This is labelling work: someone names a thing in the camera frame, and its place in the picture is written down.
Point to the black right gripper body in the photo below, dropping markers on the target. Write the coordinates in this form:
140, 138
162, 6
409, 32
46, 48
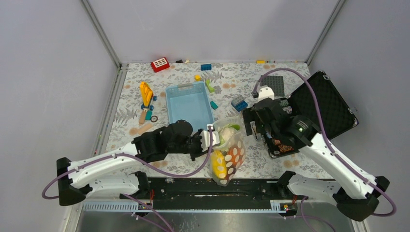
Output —
250, 114

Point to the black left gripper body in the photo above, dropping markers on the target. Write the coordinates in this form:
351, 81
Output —
193, 146

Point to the yellow toy mango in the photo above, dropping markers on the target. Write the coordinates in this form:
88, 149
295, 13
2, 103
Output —
218, 164

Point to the toy cauliflower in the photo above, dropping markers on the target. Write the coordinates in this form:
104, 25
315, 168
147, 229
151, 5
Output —
227, 132

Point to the clear polka dot zip bag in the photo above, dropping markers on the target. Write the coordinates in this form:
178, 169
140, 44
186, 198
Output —
234, 149

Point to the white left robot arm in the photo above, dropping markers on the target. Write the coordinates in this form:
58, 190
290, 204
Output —
93, 177

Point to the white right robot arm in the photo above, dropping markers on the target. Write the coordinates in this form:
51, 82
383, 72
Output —
353, 191

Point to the wooden block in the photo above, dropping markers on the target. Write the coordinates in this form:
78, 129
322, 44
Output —
144, 128

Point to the blue perforated plastic basket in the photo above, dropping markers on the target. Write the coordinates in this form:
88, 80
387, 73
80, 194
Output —
189, 102

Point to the black poker chip case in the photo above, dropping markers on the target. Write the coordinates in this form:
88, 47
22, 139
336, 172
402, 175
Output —
320, 101

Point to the teal toy block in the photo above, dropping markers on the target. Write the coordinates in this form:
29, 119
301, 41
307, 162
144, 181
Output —
213, 105

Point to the grey building baseplate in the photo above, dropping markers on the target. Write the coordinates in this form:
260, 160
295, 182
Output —
276, 83

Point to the yellow toy truck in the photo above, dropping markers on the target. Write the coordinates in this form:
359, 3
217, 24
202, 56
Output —
148, 97

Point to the green toy piece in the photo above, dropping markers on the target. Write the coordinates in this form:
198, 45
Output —
209, 87

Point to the blue grey brick stack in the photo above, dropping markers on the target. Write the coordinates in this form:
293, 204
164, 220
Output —
238, 103

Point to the red white toy brick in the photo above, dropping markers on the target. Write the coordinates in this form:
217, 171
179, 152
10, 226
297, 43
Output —
160, 64

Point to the blue toy brick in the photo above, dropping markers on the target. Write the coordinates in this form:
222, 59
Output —
206, 67

